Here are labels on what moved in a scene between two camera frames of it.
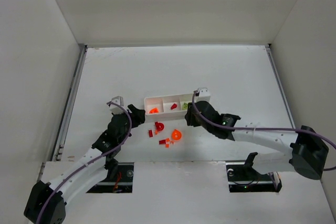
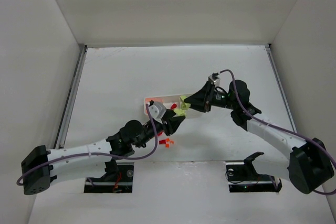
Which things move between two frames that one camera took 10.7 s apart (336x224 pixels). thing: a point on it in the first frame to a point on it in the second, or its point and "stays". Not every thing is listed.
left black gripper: x=130 y=115 to x=166 y=125
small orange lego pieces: x=167 y=145 stays
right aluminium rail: x=269 y=48 stays
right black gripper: x=193 y=115 to x=207 y=98
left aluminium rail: x=58 y=148 stays
